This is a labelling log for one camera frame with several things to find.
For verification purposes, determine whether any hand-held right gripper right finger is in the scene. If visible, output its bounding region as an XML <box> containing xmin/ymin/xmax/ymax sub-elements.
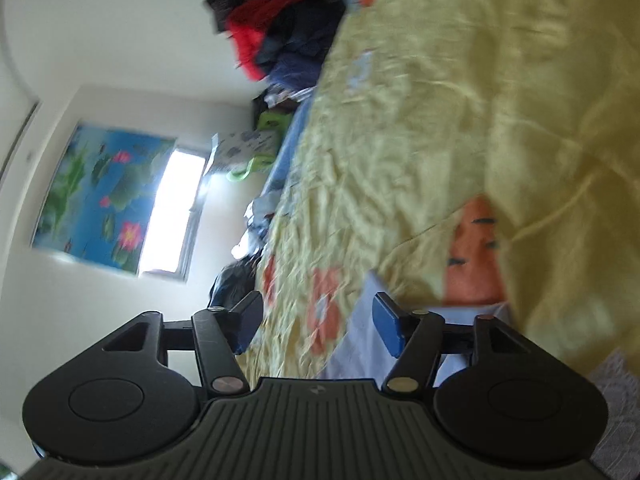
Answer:
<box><xmin>372</xmin><ymin>291</ymin><xmax>547</xmax><ymax>395</ymax></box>

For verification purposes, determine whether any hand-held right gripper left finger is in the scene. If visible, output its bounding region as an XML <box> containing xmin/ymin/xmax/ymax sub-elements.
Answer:
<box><xmin>101</xmin><ymin>290</ymin><xmax>265</xmax><ymax>397</ymax></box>

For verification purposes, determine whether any lavender long-sleeved top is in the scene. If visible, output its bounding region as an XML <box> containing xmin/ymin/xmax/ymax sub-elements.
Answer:
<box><xmin>320</xmin><ymin>269</ymin><xmax>640</xmax><ymax>480</ymax></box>

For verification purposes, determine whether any pile of dark clothes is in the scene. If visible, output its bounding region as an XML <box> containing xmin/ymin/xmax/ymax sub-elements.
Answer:
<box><xmin>202</xmin><ymin>0</ymin><xmax>349</xmax><ymax>90</ymax></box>

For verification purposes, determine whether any dark striped cloth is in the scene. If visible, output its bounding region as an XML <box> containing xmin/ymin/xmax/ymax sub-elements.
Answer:
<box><xmin>207</xmin><ymin>259</ymin><xmax>264</xmax><ymax>312</ymax></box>

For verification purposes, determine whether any window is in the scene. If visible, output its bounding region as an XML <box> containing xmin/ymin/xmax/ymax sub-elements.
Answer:
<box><xmin>137</xmin><ymin>144</ymin><xmax>209</xmax><ymax>282</ymax></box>

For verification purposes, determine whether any blue bed sheet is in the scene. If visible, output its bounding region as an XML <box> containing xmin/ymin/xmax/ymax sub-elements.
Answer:
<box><xmin>261</xmin><ymin>91</ymin><xmax>323</xmax><ymax>203</ymax></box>

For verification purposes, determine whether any yellow printed quilt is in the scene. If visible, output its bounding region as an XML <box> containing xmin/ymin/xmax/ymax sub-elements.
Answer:
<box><xmin>235</xmin><ymin>0</ymin><xmax>640</xmax><ymax>382</ymax></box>

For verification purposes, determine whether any blue flower curtain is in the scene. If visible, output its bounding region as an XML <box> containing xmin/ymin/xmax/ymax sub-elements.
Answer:
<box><xmin>31</xmin><ymin>122</ymin><xmax>179</xmax><ymax>277</ymax></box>

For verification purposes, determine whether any green plastic basket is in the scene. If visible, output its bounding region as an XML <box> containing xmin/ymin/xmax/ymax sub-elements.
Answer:
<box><xmin>212</xmin><ymin>109</ymin><xmax>293</xmax><ymax>184</ymax></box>

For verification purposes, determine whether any white plastic bag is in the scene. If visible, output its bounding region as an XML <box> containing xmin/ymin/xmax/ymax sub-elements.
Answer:
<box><xmin>264</xmin><ymin>84</ymin><xmax>317</xmax><ymax>112</ymax></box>

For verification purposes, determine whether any red garment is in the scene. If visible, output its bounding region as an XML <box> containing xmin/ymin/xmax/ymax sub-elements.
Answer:
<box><xmin>226</xmin><ymin>0</ymin><xmax>327</xmax><ymax>82</ymax></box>

